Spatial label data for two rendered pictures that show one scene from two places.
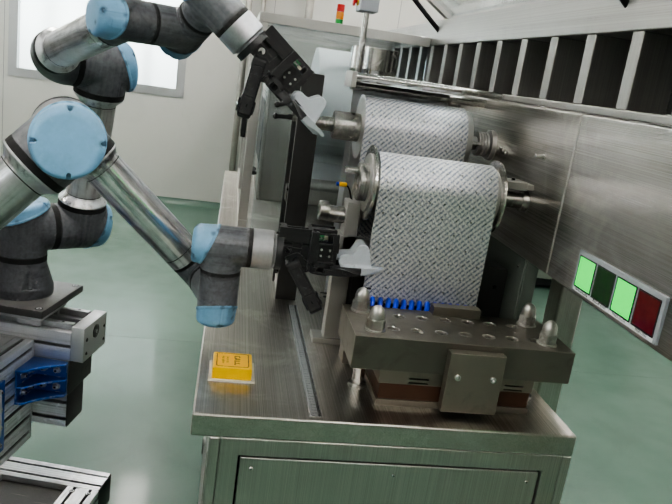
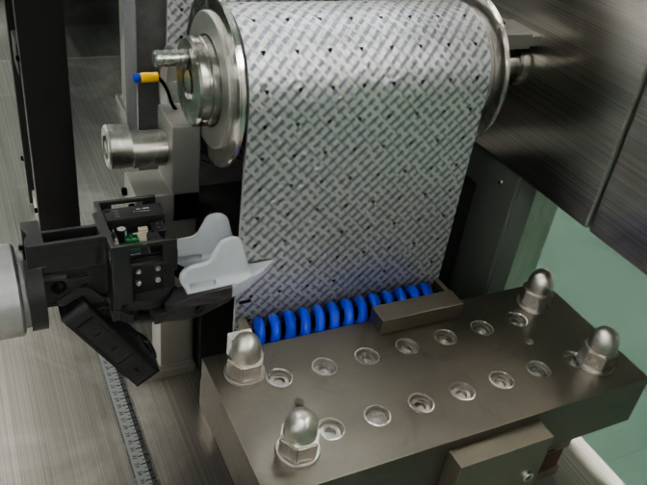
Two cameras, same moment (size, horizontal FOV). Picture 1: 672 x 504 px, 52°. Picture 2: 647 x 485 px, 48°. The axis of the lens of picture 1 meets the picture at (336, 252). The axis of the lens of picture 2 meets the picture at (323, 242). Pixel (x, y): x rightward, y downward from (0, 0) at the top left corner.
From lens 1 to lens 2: 0.78 m
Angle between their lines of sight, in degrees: 27
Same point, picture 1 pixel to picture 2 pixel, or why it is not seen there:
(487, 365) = (520, 459)
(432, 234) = (365, 177)
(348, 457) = not seen: outside the picture
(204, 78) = not seen: outside the picture
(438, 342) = (430, 448)
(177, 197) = not seen: outside the picture
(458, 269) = (411, 226)
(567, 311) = (542, 208)
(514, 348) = (558, 406)
